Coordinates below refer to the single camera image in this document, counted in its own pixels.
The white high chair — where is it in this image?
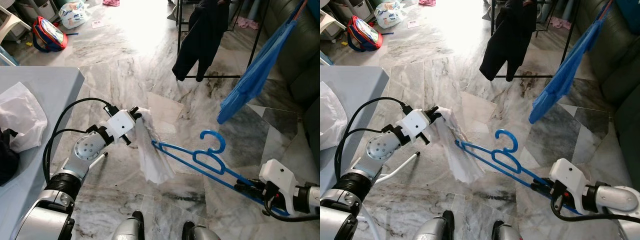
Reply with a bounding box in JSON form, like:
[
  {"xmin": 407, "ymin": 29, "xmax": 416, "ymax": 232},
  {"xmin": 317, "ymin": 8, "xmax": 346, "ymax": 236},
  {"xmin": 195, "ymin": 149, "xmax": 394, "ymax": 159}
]
[
  {"xmin": 0, "ymin": 5, "xmax": 32, "ymax": 43},
  {"xmin": 320, "ymin": 10, "xmax": 346, "ymax": 41}
]

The blue storage box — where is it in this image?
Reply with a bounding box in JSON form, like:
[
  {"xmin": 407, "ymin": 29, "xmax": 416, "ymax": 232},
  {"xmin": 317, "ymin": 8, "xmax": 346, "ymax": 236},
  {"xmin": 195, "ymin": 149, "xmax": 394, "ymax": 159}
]
[{"xmin": 616, "ymin": 0, "xmax": 640, "ymax": 35}]

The black t-shirt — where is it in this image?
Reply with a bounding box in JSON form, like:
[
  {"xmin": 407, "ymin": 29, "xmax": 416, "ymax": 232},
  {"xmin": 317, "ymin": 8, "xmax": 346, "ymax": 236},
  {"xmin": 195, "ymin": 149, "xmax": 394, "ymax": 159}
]
[
  {"xmin": 479, "ymin": 0, "xmax": 538, "ymax": 82},
  {"xmin": 172, "ymin": 0, "xmax": 231, "ymax": 82}
]

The blue plastic clothes hanger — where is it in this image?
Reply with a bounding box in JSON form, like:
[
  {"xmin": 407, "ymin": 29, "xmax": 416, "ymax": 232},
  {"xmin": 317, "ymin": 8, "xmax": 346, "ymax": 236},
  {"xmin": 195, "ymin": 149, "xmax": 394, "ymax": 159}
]
[
  {"xmin": 151, "ymin": 130, "xmax": 291, "ymax": 217},
  {"xmin": 455, "ymin": 129, "xmax": 583, "ymax": 216}
]

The grey plastic drawer unit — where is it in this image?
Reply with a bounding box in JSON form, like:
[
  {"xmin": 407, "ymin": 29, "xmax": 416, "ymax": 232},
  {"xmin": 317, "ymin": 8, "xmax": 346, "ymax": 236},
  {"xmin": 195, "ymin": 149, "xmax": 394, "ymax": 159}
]
[
  {"xmin": 345, "ymin": 0, "xmax": 376, "ymax": 21},
  {"xmin": 20, "ymin": 0, "xmax": 61, "ymax": 23}
]

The black metal drying rack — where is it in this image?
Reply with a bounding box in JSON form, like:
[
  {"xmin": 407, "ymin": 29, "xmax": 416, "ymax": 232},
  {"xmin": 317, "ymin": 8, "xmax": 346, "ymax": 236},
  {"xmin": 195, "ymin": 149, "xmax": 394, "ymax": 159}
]
[
  {"xmin": 490, "ymin": 0, "xmax": 583, "ymax": 80},
  {"xmin": 175, "ymin": 0, "xmax": 273, "ymax": 80}
]

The grey left robot leg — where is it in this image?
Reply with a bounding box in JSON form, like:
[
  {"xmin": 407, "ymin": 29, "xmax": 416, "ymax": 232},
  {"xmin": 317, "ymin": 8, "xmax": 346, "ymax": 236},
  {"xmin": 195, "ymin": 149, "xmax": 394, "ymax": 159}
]
[
  {"xmin": 415, "ymin": 210, "xmax": 456, "ymax": 240},
  {"xmin": 111, "ymin": 211, "xmax": 146, "ymax": 240}
]

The white cloth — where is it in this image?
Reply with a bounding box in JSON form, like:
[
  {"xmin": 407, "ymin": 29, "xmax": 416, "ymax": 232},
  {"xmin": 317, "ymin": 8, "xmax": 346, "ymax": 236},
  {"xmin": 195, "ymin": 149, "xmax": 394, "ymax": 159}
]
[
  {"xmin": 320, "ymin": 81, "xmax": 348, "ymax": 151},
  {"xmin": 0, "ymin": 81, "xmax": 48, "ymax": 153}
]

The blue shirt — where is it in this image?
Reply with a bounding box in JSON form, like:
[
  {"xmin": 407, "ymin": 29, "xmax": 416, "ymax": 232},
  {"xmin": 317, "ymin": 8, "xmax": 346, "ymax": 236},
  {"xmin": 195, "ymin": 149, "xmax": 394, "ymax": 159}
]
[
  {"xmin": 216, "ymin": 0, "xmax": 308, "ymax": 125},
  {"xmin": 528, "ymin": 0, "xmax": 616, "ymax": 125}
]

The grey folding table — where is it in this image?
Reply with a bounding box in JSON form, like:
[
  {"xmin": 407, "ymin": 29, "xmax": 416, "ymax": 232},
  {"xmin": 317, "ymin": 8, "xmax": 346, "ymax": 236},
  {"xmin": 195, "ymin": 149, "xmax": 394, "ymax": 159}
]
[
  {"xmin": 320, "ymin": 66, "xmax": 391, "ymax": 201},
  {"xmin": 0, "ymin": 66, "xmax": 86, "ymax": 236}
]

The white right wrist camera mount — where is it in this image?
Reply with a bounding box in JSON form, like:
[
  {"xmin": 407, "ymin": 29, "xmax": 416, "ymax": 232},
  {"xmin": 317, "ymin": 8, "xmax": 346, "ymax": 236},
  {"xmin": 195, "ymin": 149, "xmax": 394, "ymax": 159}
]
[
  {"xmin": 259, "ymin": 159, "xmax": 301, "ymax": 213},
  {"xmin": 549, "ymin": 158, "xmax": 591, "ymax": 211}
]

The white pole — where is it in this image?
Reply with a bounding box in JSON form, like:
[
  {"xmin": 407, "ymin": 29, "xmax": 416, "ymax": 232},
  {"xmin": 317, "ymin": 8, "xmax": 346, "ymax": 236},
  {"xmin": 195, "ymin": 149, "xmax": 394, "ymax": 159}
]
[
  {"xmin": 90, "ymin": 152, "xmax": 109, "ymax": 173},
  {"xmin": 372, "ymin": 151, "xmax": 421, "ymax": 185}
]

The dark green sofa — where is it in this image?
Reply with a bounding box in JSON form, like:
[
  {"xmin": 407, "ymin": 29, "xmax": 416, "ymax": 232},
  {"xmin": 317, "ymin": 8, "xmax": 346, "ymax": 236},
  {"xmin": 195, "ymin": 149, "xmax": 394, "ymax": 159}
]
[
  {"xmin": 575, "ymin": 0, "xmax": 640, "ymax": 201},
  {"xmin": 262, "ymin": 0, "xmax": 320, "ymax": 166}
]

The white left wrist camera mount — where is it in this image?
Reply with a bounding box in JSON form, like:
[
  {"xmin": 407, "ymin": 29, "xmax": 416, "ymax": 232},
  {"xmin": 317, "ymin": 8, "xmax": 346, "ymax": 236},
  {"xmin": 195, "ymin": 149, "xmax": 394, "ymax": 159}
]
[
  {"xmin": 106, "ymin": 111, "xmax": 138, "ymax": 144},
  {"xmin": 401, "ymin": 109, "xmax": 433, "ymax": 144}
]

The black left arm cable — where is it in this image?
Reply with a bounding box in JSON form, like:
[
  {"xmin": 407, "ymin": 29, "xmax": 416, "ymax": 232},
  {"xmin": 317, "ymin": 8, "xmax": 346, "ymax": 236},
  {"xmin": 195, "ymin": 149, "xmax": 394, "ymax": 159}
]
[
  {"xmin": 334, "ymin": 96, "xmax": 413, "ymax": 181},
  {"xmin": 42, "ymin": 97, "xmax": 118, "ymax": 186}
]

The cream white garment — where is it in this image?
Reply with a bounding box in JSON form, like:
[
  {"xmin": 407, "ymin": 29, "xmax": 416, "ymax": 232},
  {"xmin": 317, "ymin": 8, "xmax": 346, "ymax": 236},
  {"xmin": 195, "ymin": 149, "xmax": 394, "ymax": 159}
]
[
  {"xmin": 434, "ymin": 105, "xmax": 483, "ymax": 183},
  {"xmin": 134, "ymin": 106, "xmax": 176, "ymax": 185}
]

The white plastic bag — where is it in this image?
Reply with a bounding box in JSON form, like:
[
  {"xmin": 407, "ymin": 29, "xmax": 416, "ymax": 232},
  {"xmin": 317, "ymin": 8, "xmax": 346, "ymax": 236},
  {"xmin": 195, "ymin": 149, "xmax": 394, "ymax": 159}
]
[
  {"xmin": 58, "ymin": 1, "xmax": 91, "ymax": 29},
  {"xmin": 374, "ymin": 1, "xmax": 406, "ymax": 29}
]

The red and blue bag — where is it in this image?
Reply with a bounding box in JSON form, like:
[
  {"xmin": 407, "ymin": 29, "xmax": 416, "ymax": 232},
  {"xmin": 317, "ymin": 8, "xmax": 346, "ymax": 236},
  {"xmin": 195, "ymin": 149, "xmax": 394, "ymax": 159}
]
[
  {"xmin": 347, "ymin": 15, "xmax": 384, "ymax": 52},
  {"xmin": 31, "ymin": 16, "xmax": 69, "ymax": 53}
]

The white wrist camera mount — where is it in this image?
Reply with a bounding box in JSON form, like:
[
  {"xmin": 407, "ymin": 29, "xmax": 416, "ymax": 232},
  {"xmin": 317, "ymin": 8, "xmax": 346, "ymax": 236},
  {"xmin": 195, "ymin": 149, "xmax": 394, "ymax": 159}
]
[
  {"xmin": 259, "ymin": 159, "xmax": 301, "ymax": 213},
  {"xmin": 401, "ymin": 109, "xmax": 433, "ymax": 144},
  {"xmin": 106, "ymin": 111, "xmax": 138, "ymax": 144},
  {"xmin": 549, "ymin": 158, "xmax": 591, "ymax": 211}
]

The small pink item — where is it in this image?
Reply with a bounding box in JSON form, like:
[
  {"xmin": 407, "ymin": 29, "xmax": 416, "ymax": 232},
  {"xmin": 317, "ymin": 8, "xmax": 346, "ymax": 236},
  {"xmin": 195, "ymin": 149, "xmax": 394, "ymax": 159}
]
[
  {"xmin": 550, "ymin": 16, "xmax": 573, "ymax": 30},
  {"xmin": 237, "ymin": 16, "xmax": 260, "ymax": 30}
]

